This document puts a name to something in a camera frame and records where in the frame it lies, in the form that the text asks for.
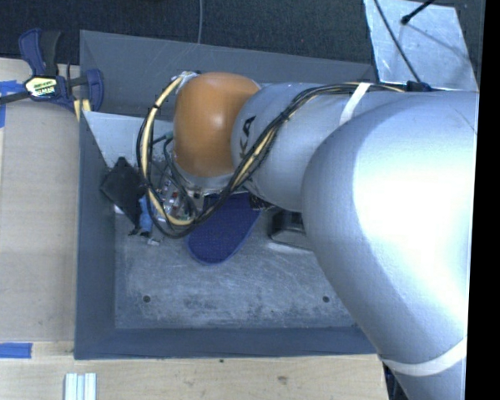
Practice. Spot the grey metal bin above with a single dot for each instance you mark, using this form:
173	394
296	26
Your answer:
228	294

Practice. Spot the blue flat oval pad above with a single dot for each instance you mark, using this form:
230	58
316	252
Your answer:
223	237

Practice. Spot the pale wood flat board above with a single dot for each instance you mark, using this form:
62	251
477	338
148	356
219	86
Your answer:
35	225

